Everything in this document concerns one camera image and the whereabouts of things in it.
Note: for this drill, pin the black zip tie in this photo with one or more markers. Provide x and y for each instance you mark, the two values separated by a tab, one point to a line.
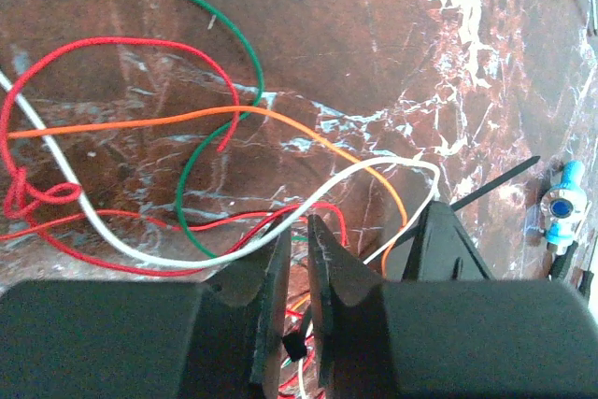
295	341

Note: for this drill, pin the black handled small screwdriver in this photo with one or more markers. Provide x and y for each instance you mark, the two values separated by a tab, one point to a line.
560	268

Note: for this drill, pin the blue plastic tool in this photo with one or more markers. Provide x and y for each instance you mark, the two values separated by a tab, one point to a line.
564	206

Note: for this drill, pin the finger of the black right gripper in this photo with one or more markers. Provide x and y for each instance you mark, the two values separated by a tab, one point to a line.
440	249

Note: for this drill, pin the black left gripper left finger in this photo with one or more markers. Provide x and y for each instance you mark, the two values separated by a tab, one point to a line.
220	338

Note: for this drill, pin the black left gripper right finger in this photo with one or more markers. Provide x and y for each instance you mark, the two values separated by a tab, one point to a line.
378	338

